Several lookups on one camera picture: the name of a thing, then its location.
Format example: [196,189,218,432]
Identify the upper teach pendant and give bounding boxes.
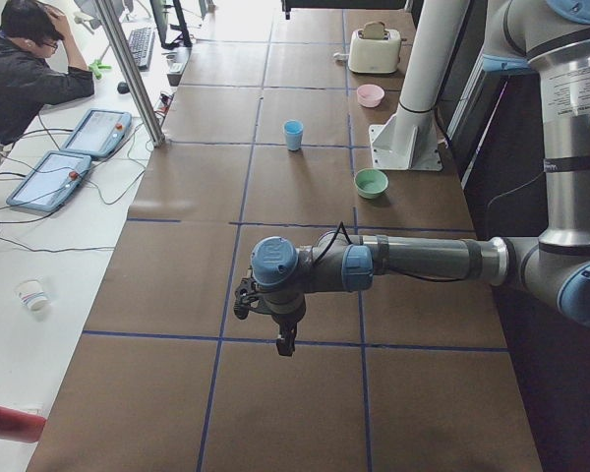
[61,108,133,160]

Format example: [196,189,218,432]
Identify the green clamp tool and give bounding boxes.
[88,59,112,80]

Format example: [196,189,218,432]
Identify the light blue cup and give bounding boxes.
[283,120,304,151]

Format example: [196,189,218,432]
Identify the white paper cup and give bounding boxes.
[15,279,49,312]

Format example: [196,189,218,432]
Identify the cream toaster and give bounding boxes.
[347,29,402,74]

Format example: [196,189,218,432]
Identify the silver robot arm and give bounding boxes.
[233,1,590,356]

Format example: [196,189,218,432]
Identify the bread slice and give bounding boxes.
[361,22,386,40]

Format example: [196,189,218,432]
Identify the teach pendant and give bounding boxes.
[61,108,133,160]
[6,150,92,213]

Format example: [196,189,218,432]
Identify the green bowl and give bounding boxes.
[354,168,388,200]

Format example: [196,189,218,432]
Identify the seated person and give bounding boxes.
[0,1,94,145]

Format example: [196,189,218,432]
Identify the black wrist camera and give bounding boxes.
[233,266,260,320]

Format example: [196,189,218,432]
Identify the red bottle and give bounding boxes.
[0,406,46,443]

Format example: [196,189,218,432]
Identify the black keyboard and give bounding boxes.
[127,27,155,71]

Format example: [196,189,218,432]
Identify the black computer mouse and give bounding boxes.
[117,82,130,94]

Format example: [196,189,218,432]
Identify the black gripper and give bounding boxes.
[271,300,306,357]

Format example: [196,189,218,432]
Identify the lower teach pendant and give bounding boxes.
[6,150,92,213]

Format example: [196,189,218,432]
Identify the pink bowl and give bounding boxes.
[356,84,385,108]

